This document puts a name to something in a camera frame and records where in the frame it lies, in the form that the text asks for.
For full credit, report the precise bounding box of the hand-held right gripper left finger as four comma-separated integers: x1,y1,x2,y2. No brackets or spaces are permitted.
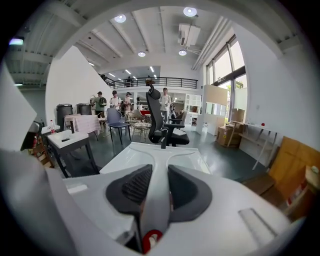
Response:
105,163,154,215

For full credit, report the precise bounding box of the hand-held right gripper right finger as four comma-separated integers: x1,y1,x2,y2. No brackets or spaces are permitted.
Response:
167,164,213,224

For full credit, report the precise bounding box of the white basin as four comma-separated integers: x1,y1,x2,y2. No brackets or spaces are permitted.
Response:
99,141,211,176

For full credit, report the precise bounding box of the wicker chair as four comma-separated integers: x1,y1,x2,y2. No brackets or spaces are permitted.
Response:
127,111,152,143

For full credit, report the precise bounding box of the large cardboard box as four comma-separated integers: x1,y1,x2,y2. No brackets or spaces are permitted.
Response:
215,124,242,148

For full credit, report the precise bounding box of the dark wooden board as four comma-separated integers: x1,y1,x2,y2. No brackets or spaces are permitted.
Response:
241,172,276,196

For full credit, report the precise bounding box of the blue chair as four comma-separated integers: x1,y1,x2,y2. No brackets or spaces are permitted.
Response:
106,107,132,146

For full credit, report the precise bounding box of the white sink stand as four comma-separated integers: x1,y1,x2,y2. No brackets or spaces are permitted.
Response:
46,129,100,177

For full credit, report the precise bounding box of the table with checked cloth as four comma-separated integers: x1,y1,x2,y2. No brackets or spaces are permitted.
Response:
63,114,102,141

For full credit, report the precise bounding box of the black office chair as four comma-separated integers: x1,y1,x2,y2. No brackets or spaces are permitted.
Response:
145,84,190,149

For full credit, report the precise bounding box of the black bin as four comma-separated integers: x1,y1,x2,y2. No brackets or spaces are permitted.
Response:
56,103,74,131
76,102,93,116

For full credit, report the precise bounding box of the small cardboard box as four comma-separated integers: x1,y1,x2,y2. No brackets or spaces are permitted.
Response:
230,108,247,124

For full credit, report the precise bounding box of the white desk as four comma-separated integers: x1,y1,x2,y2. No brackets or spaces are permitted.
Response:
236,121,279,171

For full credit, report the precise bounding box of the white partition cabinet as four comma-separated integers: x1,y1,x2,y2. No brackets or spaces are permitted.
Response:
195,84,229,136

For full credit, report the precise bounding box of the light wooden board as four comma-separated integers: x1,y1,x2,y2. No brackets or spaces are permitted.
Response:
268,136,320,199

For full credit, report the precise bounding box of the black balcony railing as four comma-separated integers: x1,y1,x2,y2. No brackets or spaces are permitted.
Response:
99,73,199,90

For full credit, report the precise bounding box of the ceiling air conditioner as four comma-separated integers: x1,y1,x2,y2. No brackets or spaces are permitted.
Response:
177,23,202,47

